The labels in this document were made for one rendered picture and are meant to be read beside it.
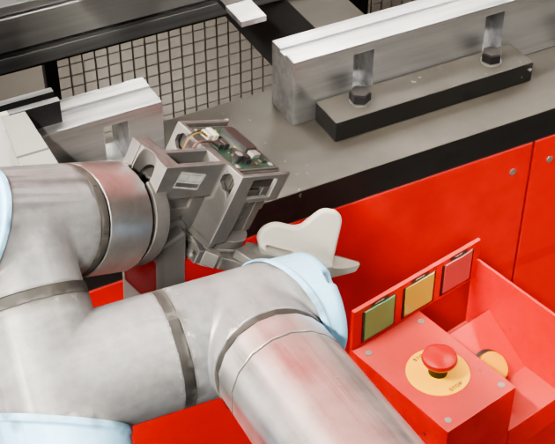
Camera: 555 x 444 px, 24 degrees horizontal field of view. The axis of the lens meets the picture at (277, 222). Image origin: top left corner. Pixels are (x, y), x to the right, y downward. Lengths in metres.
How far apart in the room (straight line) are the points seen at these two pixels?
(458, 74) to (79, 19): 0.50
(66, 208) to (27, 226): 0.03
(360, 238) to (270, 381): 0.94
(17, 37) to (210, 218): 0.87
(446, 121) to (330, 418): 1.03
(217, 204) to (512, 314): 0.72
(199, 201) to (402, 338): 0.63
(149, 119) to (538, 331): 0.52
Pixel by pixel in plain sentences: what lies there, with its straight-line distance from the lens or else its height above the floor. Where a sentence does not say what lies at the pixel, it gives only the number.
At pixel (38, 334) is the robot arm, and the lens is 0.75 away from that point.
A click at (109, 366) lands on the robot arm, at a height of 1.29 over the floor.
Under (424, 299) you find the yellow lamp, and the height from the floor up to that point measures 0.80.
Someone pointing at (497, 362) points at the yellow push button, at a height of 0.73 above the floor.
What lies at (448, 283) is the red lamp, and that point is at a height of 0.80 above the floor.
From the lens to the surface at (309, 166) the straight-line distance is 1.57.
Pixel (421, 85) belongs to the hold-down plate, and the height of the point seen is 0.90.
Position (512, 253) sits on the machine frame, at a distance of 1.83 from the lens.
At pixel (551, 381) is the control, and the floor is 0.71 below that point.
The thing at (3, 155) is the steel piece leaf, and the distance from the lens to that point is 1.40.
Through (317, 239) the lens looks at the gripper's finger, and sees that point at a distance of 0.94.
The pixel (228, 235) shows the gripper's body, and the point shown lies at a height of 1.23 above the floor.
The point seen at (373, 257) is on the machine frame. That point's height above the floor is 0.72.
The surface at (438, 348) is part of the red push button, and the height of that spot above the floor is 0.81.
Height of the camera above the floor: 1.83
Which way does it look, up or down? 40 degrees down
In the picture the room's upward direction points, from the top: straight up
